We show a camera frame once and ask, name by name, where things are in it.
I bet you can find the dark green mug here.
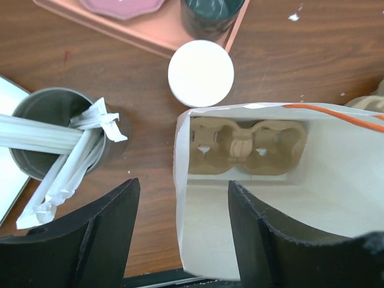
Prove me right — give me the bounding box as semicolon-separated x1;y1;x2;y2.
180;0;245;41

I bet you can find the white wrapped straw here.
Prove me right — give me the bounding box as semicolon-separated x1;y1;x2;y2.
1;115;83;155

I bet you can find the white wrapped utensil packet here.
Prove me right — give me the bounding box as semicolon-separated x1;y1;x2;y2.
16;98;129;230

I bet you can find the cream paper gift bag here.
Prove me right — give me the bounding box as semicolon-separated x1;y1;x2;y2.
173;103;383;280

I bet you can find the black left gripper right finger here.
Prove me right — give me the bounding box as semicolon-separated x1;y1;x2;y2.
227;181;383;287

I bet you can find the beige pulp cup carrier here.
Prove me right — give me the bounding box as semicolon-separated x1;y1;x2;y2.
345;80;384;113

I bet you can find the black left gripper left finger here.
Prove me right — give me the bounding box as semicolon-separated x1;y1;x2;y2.
1;178;140;287

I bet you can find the salmon pink serving tray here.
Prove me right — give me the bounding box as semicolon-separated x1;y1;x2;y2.
35;0;249;58

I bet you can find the pink polka dot plate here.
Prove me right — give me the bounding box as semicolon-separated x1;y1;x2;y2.
79;0;165;20

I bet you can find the grey cylindrical utensil holder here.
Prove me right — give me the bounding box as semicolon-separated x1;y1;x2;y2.
8;87;131;182

